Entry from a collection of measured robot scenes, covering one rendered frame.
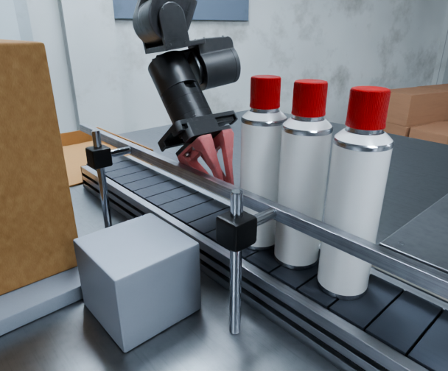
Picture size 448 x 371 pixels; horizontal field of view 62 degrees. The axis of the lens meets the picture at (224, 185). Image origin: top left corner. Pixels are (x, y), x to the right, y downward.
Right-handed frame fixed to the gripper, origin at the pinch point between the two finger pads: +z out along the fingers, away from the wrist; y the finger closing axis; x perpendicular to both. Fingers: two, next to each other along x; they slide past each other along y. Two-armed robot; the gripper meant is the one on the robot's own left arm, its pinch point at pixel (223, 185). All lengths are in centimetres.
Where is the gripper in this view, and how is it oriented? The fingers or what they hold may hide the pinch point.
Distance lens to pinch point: 50.4
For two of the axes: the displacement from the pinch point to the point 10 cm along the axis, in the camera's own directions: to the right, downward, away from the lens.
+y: 7.5, -2.6, 6.1
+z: 4.2, 9.0, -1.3
